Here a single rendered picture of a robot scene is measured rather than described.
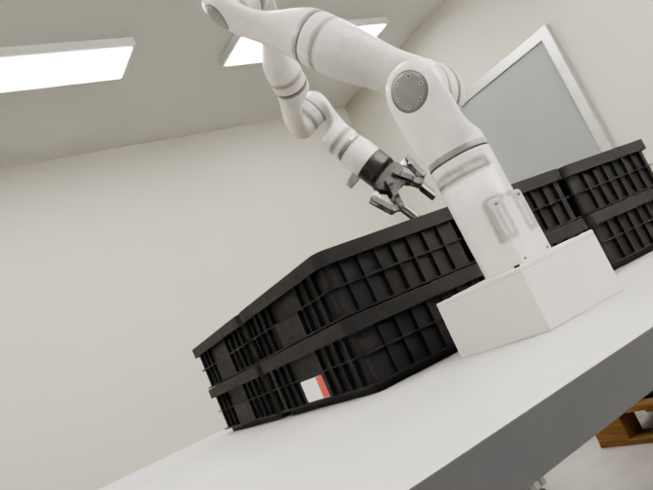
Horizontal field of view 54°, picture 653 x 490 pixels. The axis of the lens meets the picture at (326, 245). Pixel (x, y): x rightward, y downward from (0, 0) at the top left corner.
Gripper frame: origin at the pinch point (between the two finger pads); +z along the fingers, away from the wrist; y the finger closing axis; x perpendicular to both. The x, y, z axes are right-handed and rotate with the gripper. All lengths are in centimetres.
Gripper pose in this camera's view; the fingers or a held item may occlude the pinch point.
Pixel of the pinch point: (421, 203)
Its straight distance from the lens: 135.9
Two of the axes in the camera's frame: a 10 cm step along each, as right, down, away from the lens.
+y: 6.3, -7.2, 3.1
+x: -1.1, 3.1, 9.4
